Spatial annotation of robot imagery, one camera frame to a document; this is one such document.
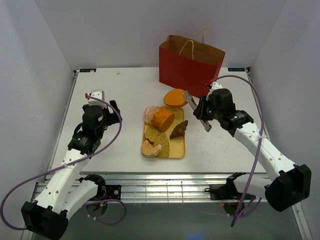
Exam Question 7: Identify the orange round bread half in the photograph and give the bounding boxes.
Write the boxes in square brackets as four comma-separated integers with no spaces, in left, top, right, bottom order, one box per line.
[163,88,188,107]

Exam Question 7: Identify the red paper bag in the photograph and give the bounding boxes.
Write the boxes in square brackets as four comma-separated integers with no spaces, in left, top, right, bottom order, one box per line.
[159,35,226,98]

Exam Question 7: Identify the pink sugared donut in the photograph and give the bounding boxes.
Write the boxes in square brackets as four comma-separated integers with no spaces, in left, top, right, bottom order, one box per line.
[144,105,158,125]

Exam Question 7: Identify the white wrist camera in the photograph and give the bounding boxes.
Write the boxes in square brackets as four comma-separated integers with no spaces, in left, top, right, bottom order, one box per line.
[206,79,223,95]
[85,89,105,107]

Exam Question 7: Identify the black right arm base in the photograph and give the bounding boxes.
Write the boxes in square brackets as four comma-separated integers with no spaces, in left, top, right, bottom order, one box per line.
[204,184,242,201]

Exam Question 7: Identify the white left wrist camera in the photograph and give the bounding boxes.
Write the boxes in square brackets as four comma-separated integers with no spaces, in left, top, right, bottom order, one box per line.
[85,89,105,107]

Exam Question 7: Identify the pale orange crescent bread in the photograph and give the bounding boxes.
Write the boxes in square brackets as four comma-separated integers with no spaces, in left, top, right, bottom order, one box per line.
[141,140,162,158]

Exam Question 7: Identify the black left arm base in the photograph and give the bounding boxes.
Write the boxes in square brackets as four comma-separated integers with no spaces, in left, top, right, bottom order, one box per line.
[101,184,122,200]

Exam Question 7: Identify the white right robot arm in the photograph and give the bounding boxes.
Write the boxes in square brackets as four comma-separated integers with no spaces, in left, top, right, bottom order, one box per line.
[187,88,312,212]

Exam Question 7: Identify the aluminium table frame rail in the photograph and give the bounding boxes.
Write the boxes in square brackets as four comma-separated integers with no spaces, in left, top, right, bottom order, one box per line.
[98,172,231,204]

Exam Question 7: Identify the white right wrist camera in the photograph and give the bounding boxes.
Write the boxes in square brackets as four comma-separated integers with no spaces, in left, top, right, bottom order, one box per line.
[206,79,223,95]

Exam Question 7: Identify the orange bread loaf chunk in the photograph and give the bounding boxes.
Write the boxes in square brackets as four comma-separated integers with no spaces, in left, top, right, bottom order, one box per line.
[150,106,175,132]

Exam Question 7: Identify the stainless steel kitchen tongs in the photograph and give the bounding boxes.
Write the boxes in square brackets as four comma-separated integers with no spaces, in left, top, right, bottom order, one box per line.
[183,90,212,132]

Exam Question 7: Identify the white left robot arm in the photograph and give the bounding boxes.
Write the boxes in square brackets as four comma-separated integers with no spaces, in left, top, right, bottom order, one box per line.
[21,96,122,240]

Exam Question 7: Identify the yellow plastic tray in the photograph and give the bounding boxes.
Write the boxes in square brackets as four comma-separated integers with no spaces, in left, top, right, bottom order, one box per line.
[142,107,186,159]

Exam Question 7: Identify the speckled bread slice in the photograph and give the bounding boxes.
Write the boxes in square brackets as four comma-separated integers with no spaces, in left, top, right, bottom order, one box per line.
[144,126,162,145]
[154,132,170,158]

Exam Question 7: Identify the brown chocolate croissant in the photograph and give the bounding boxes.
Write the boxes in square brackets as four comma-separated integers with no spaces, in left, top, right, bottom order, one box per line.
[169,120,189,139]

